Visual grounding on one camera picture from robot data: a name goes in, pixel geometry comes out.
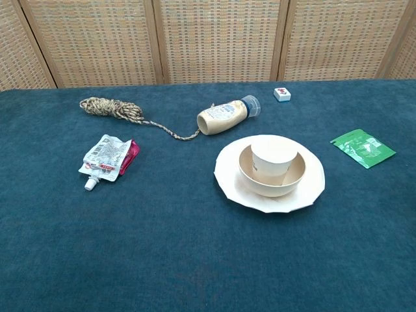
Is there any small white paper cup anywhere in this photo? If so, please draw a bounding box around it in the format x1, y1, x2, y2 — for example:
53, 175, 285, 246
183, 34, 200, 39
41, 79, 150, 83
250, 140, 299, 177

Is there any beige bowl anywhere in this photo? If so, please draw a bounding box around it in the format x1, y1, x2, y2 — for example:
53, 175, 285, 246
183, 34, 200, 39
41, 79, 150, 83
238, 143, 307, 198

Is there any cream mayonnaise squeeze bottle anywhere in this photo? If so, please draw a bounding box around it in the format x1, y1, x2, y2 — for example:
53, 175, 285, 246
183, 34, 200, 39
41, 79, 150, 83
196, 94, 262, 137

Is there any white mahjong tile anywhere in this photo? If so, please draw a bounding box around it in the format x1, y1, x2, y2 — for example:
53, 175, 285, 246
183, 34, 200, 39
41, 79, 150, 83
273, 86, 293, 103

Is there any teal tablecloth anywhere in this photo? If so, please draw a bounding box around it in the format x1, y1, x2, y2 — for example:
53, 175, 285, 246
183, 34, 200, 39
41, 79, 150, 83
0, 79, 416, 312

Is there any white red spout pouch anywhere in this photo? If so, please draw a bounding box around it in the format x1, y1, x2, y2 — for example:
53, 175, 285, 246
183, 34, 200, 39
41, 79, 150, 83
77, 134, 141, 191

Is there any white scalloped plate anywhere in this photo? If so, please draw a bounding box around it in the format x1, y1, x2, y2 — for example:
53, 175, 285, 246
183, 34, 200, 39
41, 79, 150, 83
213, 134, 326, 215

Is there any woven rattan screen panel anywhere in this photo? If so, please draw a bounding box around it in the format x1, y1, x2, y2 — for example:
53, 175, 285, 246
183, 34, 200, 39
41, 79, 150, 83
376, 9, 416, 81
0, 0, 58, 92
18, 0, 164, 89
278, 0, 416, 82
152, 0, 290, 85

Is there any green foil sachet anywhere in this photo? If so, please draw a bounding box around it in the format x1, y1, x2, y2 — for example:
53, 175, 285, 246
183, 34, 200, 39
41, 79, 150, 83
330, 128, 397, 170

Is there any braided beige rope bundle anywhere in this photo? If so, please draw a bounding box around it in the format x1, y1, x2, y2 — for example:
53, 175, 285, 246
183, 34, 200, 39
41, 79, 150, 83
79, 96, 202, 142

